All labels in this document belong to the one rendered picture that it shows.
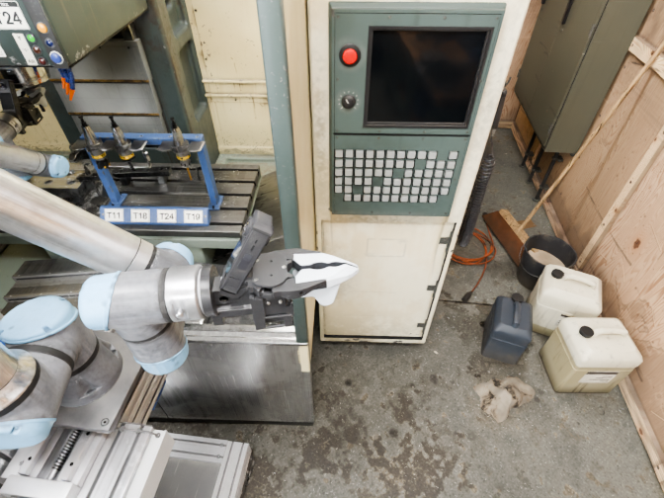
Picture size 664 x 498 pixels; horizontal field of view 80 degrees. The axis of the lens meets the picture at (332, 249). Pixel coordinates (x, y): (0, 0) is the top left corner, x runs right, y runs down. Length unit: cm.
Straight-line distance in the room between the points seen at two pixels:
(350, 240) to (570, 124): 189
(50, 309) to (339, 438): 152
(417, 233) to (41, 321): 127
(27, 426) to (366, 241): 124
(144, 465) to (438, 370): 165
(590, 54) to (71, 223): 273
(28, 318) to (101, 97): 158
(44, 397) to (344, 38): 103
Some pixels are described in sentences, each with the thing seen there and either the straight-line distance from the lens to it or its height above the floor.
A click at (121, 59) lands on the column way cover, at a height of 134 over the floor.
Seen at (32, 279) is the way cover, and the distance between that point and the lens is 210.
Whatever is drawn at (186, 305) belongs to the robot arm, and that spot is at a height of 157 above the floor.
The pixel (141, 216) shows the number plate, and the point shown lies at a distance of 181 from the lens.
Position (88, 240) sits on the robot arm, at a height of 158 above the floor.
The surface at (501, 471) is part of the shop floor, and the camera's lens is 220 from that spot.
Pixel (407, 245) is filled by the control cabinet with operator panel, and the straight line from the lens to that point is 168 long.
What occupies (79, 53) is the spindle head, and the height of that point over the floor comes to 155.
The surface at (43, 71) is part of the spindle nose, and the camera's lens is 184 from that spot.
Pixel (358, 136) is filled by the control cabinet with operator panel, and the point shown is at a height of 135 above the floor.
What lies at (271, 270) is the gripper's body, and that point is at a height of 159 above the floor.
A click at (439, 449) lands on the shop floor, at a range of 215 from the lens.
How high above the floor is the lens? 198
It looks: 45 degrees down
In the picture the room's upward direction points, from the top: straight up
